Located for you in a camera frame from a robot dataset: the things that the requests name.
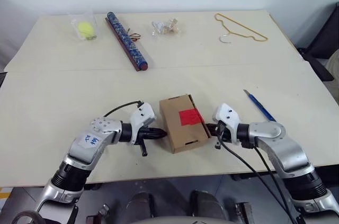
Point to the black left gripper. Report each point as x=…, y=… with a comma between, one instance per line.
x=144, y=134

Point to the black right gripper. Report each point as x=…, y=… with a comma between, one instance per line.
x=222, y=132

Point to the brown cardboard box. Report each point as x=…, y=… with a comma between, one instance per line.
x=182, y=136

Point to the blue utility knife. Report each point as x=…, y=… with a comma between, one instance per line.
x=260, y=107

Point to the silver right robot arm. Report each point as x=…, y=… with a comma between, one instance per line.
x=291, y=152

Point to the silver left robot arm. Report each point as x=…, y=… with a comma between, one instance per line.
x=106, y=126

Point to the red tape patch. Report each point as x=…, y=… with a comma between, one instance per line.
x=189, y=117

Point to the white label blue writing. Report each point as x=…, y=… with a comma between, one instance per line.
x=90, y=141

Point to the dark rounded shape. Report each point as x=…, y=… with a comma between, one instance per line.
x=205, y=204
x=139, y=205

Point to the brown metal foot block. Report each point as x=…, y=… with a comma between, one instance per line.
x=243, y=213
x=96, y=216

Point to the blue patterned rolled scroll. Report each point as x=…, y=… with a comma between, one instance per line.
x=127, y=39

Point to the crumpled clear plastic bag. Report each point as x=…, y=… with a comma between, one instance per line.
x=157, y=28

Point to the yellow fuzzy ball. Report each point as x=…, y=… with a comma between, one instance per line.
x=85, y=28

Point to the yellow ball in plastic bag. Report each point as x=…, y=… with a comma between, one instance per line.
x=75, y=26

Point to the black chair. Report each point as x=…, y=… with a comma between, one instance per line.
x=323, y=44

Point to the dark round hoop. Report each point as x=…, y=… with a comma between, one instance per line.
x=25, y=214

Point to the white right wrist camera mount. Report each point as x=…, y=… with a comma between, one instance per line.
x=227, y=115

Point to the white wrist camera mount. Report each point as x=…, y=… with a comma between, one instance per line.
x=227, y=115
x=143, y=116

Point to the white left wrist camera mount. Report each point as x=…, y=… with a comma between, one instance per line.
x=143, y=116

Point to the black table frame bracket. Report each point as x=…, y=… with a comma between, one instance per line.
x=251, y=176

